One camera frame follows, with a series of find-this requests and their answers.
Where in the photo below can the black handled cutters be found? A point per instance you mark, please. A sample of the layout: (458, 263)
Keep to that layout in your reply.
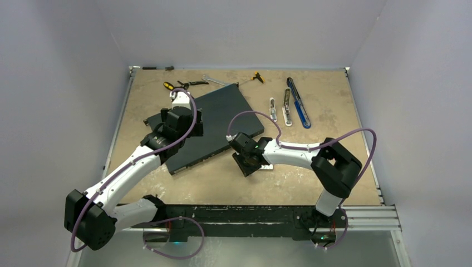
(194, 83)

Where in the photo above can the white stapler part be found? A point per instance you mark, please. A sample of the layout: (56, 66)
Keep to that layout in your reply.
(272, 109)

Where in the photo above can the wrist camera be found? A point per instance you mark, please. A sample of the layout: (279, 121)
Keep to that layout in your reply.
(230, 138)
(180, 98)

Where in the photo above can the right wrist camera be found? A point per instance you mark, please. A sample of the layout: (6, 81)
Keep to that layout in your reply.
(230, 138)

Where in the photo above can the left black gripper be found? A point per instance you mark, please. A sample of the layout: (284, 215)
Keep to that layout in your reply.
(197, 131)

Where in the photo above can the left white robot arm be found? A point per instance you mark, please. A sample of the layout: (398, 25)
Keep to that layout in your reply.
(94, 216)

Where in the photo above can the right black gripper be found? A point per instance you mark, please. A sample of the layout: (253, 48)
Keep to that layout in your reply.
(247, 171)

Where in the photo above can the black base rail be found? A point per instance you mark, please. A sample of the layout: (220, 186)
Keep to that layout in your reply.
(298, 222)

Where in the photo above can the dark flat network switch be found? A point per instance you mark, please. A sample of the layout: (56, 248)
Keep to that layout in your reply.
(218, 107)

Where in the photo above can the blue stapler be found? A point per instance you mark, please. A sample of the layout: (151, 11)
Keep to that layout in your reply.
(306, 123)

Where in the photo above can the black tool at wall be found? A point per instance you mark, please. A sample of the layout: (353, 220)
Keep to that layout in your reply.
(169, 68)

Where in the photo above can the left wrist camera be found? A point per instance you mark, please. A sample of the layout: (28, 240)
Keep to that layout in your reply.
(180, 98)

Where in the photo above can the silver wrench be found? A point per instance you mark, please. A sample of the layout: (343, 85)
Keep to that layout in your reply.
(208, 78)

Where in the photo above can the small yellow black screwdriver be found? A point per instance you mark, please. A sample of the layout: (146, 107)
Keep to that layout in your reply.
(257, 76)

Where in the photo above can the staple box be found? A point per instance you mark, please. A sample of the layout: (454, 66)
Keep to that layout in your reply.
(266, 168)

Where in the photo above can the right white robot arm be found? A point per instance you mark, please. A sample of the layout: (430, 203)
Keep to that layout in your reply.
(334, 166)

